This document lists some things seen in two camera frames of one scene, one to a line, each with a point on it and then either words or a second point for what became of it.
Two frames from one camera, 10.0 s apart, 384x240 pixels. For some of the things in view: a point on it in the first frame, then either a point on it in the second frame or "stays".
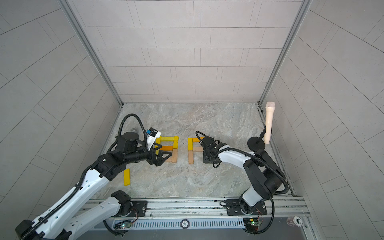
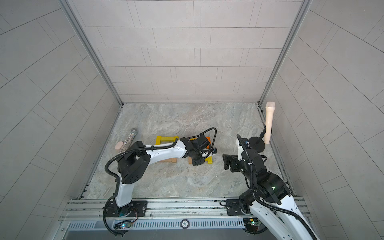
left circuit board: (123, 224) stays
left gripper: (158, 161) → (198, 162)
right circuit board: (252, 224) stays
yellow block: (158, 140) stays
